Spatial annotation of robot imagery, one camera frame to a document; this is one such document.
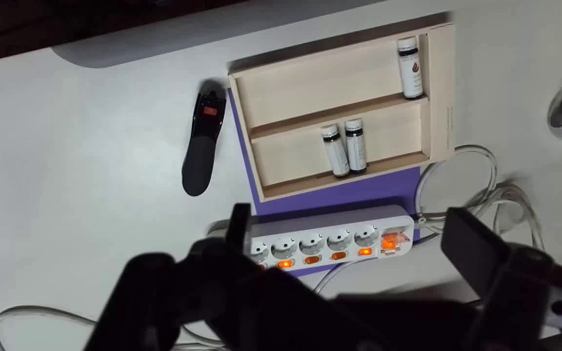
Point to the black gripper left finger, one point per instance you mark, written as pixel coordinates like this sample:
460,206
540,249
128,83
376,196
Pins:
249,306

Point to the white bottle in top compartment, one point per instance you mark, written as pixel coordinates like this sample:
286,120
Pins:
411,68

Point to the wooden compartment box purple base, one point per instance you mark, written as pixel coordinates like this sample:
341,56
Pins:
284,97

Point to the left white bottle black cap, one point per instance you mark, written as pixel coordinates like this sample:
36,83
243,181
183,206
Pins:
337,152

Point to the right white bottle black cap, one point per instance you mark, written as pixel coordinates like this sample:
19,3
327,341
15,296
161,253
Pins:
356,144

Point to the white bottle black cap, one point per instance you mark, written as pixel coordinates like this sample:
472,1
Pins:
337,152
356,144

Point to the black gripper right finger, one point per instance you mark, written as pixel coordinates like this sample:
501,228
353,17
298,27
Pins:
520,284

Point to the white power strip orange switches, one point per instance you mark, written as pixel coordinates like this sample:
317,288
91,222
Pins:
321,237

